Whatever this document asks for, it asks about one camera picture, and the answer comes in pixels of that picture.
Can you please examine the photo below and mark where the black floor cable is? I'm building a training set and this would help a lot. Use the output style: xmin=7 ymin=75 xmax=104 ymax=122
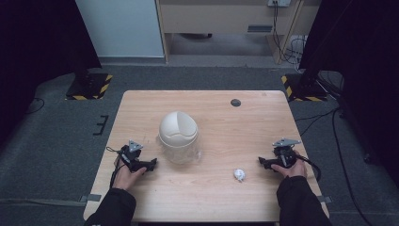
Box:
xmin=294 ymin=106 xmax=375 ymax=226

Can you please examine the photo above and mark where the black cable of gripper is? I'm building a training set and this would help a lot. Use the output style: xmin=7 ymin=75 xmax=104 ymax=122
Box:
xmin=105 ymin=146 xmax=126 ymax=189
xmin=294 ymin=152 xmax=322 ymax=183

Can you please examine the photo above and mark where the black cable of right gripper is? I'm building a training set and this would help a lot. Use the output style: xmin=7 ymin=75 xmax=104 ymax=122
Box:
xmin=294 ymin=152 xmax=322 ymax=183

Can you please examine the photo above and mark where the person's left hand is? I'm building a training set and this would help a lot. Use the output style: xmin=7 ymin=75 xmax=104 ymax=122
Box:
xmin=112 ymin=155 xmax=148 ymax=191

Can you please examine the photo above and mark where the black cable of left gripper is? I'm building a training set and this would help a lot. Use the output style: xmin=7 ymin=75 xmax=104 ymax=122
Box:
xmin=105 ymin=146 xmax=126 ymax=189

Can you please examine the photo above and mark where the grey power socket box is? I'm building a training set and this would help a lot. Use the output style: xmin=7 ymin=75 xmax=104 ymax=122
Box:
xmin=267 ymin=0 xmax=292 ymax=8

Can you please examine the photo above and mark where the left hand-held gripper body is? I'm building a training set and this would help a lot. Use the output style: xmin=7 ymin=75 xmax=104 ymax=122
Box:
xmin=119 ymin=139 xmax=152 ymax=172

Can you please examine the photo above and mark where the black curtain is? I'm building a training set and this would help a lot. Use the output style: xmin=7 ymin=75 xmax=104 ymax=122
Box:
xmin=298 ymin=0 xmax=399 ymax=180
xmin=0 ymin=0 xmax=103 ymax=149

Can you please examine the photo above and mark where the black stand base with hazard stripes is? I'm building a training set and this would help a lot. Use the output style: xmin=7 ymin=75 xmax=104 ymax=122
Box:
xmin=280 ymin=73 xmax=328 ymax=103
xmin=65 ymin=73 xmax=114 ymax=101

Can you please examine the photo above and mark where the white paper ball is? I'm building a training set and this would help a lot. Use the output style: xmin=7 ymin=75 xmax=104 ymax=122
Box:
xmin=233 ymin=168 xmax=247 ymax=183

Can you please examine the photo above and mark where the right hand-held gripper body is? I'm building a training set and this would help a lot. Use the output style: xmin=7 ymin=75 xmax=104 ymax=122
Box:
xmin=266 ymin=137 xmax=302 ymax=169

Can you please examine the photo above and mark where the bundle of black cables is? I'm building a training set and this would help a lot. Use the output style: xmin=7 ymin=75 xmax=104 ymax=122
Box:
xmin=272 ymin=0 xmax=309 ymax=66

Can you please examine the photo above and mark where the white cabinet panel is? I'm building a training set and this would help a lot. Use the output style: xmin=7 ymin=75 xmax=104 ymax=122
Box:
xmin=74 ymin=0 xmax=166 ymax=58

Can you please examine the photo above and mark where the white swing-lid trash can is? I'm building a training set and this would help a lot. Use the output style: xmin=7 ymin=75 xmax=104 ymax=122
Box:
xmin=157 ymin=110 xmax=201 ymax=165

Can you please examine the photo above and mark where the person's right hand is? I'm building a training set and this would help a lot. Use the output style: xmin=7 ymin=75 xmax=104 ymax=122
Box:
xmin=271 ymin=157 xmax=308 ymax=179

